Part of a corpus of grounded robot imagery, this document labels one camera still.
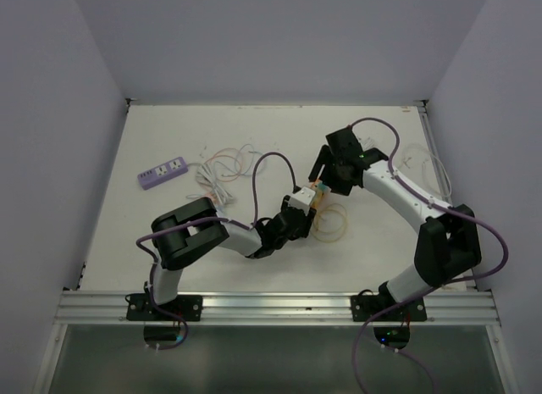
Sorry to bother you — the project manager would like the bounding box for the orange power strip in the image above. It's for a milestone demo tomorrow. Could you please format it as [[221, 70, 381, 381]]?
[[309, 179, 329, 209]]

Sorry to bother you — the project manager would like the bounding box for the purple power strip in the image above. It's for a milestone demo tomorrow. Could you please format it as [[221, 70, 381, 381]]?
[[137, 157, 189, 191]]

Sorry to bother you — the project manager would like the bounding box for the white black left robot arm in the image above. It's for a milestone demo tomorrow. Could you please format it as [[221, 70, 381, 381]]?
[[146, 192, 317, 320]]

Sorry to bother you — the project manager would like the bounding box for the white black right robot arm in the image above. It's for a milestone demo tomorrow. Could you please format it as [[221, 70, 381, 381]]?
[[309, 127, 481, 320]]

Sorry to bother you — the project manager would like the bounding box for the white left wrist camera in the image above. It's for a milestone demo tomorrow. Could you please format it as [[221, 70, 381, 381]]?
[[287, 186, 317, 215]]

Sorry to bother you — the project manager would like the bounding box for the yellow usb cable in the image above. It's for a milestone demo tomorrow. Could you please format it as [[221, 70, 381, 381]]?
[[312, 203, 351, 245]]

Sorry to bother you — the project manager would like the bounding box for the light blue usb cable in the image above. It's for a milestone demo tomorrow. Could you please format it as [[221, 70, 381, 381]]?
[[185, 144, 268, 200]]

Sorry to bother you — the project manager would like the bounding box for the white purple-strip cord bundle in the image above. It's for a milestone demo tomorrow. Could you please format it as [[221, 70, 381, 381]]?
[[188, 160, 238, 208]]

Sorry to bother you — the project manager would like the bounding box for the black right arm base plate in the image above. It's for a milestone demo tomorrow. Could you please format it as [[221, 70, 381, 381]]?
[[350, 293, 428, 322]]

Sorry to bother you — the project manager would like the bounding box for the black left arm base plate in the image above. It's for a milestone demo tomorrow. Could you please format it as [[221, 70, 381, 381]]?
[[124, 293, 203, 322]]

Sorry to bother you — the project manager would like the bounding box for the aluminium mounting rail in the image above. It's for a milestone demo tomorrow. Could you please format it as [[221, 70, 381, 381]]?
[[53, 291, 500, 326]]

